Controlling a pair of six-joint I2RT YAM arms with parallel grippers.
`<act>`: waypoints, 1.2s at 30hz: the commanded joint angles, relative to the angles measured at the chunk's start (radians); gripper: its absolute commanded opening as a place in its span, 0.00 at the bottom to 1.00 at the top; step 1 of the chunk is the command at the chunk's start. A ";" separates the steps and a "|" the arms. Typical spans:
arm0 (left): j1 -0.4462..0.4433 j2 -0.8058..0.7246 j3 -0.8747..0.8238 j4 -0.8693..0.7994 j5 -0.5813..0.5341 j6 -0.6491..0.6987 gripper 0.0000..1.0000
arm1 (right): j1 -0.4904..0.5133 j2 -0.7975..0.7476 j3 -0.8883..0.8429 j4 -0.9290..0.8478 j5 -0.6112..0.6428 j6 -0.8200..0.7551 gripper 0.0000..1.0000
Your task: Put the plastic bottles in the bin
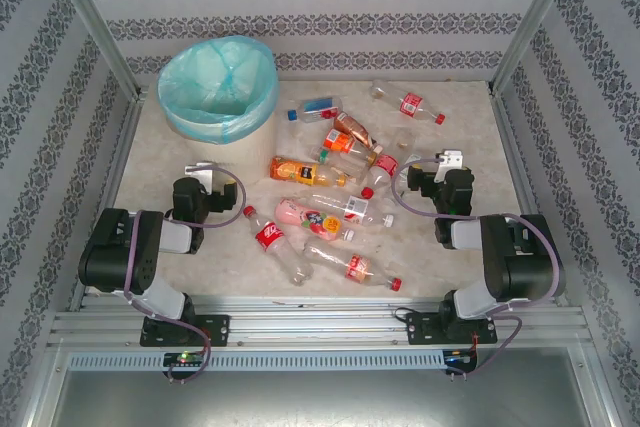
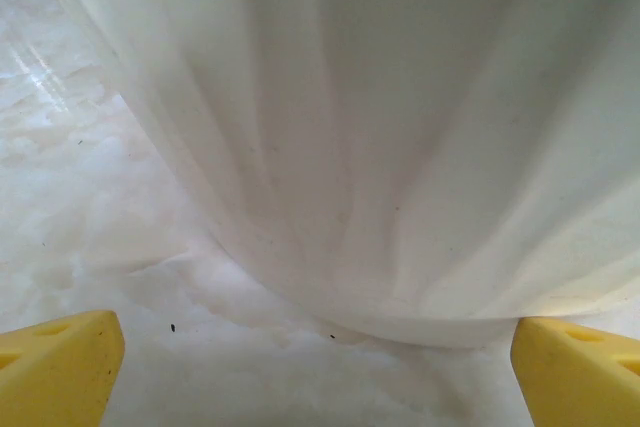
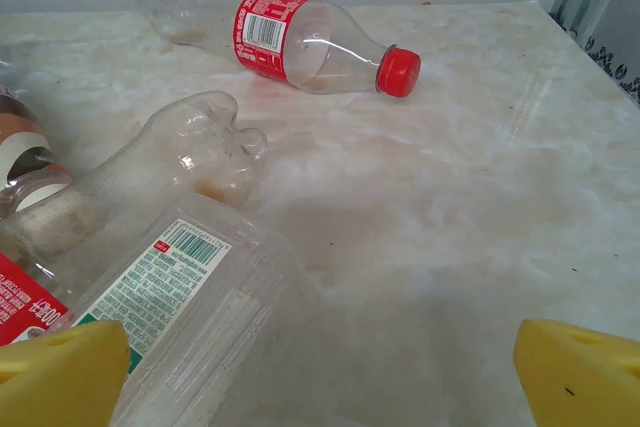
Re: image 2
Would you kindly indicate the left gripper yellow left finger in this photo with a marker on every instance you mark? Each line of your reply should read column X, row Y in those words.
column 55, row 372

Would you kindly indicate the cream plastic waste bin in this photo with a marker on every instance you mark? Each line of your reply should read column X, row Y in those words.
column 360, row 137

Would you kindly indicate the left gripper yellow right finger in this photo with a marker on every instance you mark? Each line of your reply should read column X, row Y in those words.
column 580, row 377

